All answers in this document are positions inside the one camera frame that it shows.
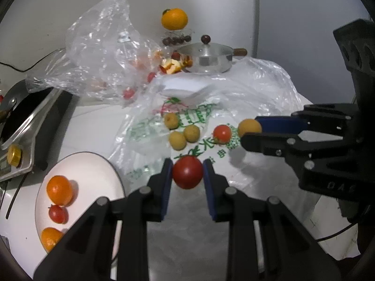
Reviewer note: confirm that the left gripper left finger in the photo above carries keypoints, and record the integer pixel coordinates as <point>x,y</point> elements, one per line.
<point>85,251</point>

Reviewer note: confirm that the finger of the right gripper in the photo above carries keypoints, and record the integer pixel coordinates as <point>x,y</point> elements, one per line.
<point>291,147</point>
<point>293,122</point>

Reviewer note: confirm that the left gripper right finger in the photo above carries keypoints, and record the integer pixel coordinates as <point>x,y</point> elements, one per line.
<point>266,241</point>

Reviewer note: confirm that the orange tangerine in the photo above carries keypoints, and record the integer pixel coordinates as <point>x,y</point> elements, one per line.
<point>59,190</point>
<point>50,238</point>

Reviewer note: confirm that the red cherry tomato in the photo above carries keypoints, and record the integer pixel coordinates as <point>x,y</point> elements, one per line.
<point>187,172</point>
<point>222,134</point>
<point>58,214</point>

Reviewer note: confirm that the yellow longan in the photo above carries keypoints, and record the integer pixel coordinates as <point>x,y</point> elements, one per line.
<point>249,126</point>
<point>192,133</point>
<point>177,141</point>
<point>171,121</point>

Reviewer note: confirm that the white round plate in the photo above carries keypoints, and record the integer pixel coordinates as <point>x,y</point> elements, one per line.
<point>91,177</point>

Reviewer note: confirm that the black chopstick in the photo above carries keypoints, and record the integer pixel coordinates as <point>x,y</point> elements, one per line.
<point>15,195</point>

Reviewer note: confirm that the white printed plastic bag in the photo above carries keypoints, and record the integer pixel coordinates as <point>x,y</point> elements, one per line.
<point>251,88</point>

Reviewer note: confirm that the steel induction cooker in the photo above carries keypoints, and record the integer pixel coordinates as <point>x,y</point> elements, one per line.
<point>28,148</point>

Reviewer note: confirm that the small steel pot with lid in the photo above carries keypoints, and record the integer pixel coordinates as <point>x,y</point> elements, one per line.
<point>207,57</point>

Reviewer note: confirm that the yellow longan top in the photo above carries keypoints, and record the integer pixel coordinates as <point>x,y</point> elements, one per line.
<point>171,121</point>

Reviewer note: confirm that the orange peel pile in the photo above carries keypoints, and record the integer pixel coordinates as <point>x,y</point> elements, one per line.
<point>175,63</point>

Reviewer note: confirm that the dark grapes in tray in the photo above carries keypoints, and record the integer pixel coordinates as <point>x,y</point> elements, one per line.
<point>175,41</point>

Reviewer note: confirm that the yellow orange on stand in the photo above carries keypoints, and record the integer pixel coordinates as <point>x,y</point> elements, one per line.
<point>174,19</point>

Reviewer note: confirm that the clear plastic bag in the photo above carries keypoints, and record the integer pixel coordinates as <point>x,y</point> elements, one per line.
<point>105,59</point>

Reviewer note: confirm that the black wok with handle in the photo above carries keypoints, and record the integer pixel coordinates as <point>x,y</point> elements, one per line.
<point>16,107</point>

